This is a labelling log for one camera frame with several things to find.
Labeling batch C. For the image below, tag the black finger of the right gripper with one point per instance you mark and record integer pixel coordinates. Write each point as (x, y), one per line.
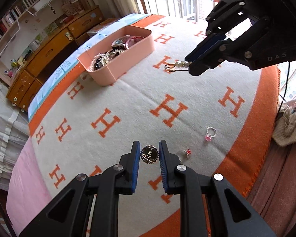
(208, 51)

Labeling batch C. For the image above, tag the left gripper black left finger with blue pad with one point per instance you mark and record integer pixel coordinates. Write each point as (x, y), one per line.
(119, 179)

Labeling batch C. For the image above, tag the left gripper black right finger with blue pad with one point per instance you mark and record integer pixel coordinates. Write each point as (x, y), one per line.
(179, 179)

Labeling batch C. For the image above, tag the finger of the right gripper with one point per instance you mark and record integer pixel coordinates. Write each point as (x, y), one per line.
(196, 69)

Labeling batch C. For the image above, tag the gold clasp bead earring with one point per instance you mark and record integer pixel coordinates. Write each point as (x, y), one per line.
(177, 66)

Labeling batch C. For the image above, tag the round black gold brooch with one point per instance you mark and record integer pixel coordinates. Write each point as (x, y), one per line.
(149, 154)

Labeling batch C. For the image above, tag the orange white H blanket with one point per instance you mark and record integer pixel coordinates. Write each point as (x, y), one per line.
(85, 128)

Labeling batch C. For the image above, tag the pink sheet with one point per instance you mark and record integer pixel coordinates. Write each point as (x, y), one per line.
(27, 193)

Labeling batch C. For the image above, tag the pink storage box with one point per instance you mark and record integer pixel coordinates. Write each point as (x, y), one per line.
(113, 56)

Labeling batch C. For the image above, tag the beige knitted cloth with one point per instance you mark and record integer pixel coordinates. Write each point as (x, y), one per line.
(284, 132)

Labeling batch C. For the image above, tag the white lace bed cover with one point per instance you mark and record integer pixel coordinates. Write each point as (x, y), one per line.
(14, 132)

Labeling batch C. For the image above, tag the light blue patterned sheet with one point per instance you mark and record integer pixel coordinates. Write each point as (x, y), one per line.
(71, 61)

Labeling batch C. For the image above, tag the wooden desk with drawers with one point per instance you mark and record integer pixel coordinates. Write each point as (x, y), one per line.
(49, 56)

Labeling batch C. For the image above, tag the clear ring red stone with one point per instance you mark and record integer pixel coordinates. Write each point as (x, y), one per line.
(184, 155)

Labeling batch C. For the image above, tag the silver ring pink stone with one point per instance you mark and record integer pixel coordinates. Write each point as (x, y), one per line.
(210, 134)

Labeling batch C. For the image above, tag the wall bookshelf with books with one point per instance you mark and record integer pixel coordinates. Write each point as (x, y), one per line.
(19, 13)

